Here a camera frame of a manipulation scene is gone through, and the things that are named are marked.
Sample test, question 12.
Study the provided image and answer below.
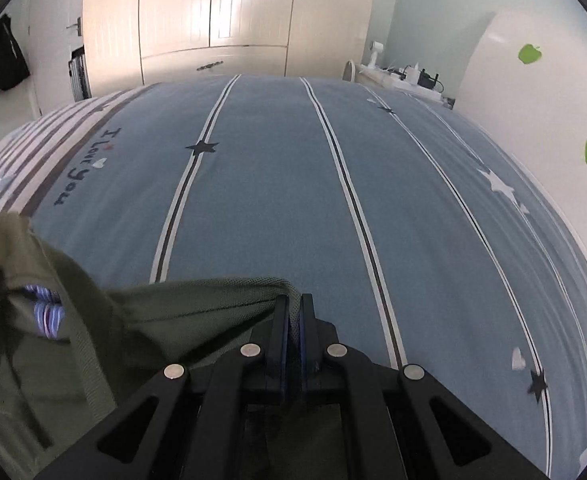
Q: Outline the olive green polo shirt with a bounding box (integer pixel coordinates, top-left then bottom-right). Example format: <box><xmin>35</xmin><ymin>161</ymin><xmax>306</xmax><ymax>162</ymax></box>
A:
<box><xmin>0</xmin><ymin>210</ymin><xmax>354</xmax><ymax>480</ymax></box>

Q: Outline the black hanging jacket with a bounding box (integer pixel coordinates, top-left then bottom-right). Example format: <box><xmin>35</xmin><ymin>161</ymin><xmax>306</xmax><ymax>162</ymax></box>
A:
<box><xmin>0</xmin><ymin>12</ymin><xmax>30</xmax><ymax>109</ymax></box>

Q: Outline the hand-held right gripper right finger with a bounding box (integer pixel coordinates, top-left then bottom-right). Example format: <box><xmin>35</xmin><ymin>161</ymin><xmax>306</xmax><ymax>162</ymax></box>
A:
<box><xmin>296</xmin><ymin>292</ymin><xmax>549</xmax><ymax>480</ymax></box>

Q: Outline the white nightstand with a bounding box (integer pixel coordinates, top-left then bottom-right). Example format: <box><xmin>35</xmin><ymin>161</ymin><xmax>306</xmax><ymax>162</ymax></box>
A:
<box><xmin>343</xmin><ymin>60</ymin><xmax>457</xmax><ymax>108</ymax></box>

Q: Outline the silver ribbed suitcase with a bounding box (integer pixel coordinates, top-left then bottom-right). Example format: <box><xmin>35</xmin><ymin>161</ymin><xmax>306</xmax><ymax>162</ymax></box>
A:
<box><xmin>68</xmin><ymin>46</ymin><xmax>92</xmax><ymax>102</ymax></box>

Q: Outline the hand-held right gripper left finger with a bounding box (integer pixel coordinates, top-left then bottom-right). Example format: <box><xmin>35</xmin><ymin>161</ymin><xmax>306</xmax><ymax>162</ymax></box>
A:
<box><xmin>34</xmin><ymin>294</ymin><xmax>294</xmax><ymax>480</ymax></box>

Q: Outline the white door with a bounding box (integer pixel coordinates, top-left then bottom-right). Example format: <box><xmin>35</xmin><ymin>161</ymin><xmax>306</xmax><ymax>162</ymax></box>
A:
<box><xmin>24</xmin><ymin>0</ymin><xmax>92</xmax><ymax>116</ymax></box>

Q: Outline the cream wardrobe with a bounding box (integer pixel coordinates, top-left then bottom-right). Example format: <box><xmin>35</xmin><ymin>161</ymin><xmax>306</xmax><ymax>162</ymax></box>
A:
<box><xmin>81</xmin><ymin>0</ymin><xmax>381</xmax><ymax>98</ymax></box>

